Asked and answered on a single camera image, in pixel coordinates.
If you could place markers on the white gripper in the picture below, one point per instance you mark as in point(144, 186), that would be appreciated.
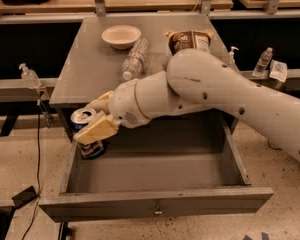
point(124, 103)

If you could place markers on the blue pepsi can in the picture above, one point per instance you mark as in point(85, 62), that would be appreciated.
point(81, 121)

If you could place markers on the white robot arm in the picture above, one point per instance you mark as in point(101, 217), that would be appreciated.
point(195, 81)

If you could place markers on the grey open top drawer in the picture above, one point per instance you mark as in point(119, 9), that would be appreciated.
point(175, 166)

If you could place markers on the clear plastic water bottle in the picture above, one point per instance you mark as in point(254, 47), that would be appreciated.
point(133, 64)

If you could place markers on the grey cabinet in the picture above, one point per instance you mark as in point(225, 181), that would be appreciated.
point(93, 67)

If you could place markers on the white paper bowl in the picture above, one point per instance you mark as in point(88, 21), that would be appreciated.
point(121, 36)

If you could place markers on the hand sanitizer bottle left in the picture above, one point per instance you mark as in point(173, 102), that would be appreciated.
point(29, 77)

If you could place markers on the black device on floor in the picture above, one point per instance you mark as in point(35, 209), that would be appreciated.
point(27, 195)

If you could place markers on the brown chip bag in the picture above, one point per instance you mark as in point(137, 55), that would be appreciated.
point(190, 39)

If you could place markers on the wooden table background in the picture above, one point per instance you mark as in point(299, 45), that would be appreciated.
point(74, 6)

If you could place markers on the small pump bottle right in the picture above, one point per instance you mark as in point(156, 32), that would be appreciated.
point(232, 52)

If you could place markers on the water bottle on shelf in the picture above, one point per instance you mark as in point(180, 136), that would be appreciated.
point(263, 62)

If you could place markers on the white packet on shelf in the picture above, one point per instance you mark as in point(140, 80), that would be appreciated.
point(278, 71)

